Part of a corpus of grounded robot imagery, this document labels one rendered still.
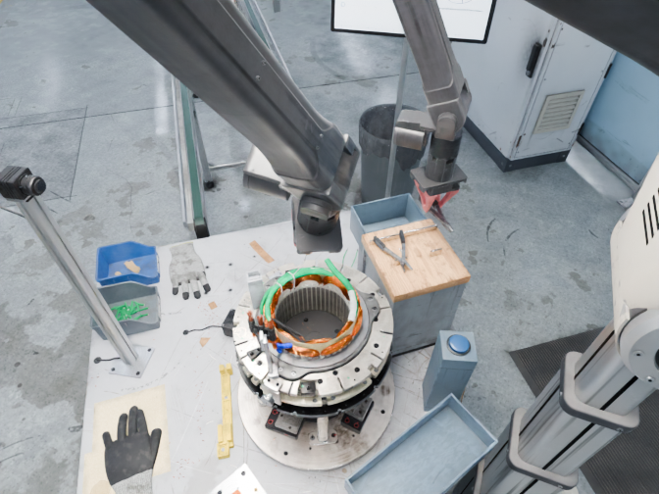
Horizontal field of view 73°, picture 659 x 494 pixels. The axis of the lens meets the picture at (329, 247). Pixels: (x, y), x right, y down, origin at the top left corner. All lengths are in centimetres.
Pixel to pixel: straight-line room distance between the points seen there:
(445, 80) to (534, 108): 224
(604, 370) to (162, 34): 68
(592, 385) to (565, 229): 222
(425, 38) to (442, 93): 10
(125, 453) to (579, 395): 93
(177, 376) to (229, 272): 36
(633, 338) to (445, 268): 55
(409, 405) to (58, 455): 149
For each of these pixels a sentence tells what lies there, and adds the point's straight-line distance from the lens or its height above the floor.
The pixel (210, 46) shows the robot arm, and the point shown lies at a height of 174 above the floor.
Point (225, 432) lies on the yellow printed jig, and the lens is 115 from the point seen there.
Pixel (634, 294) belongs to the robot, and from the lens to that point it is 59.
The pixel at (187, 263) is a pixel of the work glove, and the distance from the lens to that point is 145.
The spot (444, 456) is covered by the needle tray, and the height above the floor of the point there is 102.
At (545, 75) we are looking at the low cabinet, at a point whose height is 67.
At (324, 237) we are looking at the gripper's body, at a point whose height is 140.
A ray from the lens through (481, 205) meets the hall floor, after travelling 294.
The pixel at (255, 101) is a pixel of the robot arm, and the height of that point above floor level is 169.
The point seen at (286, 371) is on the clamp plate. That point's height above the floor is 110.
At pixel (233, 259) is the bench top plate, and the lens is 146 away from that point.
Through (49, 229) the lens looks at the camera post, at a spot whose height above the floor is 128.
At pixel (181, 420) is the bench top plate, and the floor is 78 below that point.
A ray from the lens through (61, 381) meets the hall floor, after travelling 238.
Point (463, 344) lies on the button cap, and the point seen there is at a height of 104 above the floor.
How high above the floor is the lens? 185
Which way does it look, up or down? 47 degrees down
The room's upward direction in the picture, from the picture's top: straight up
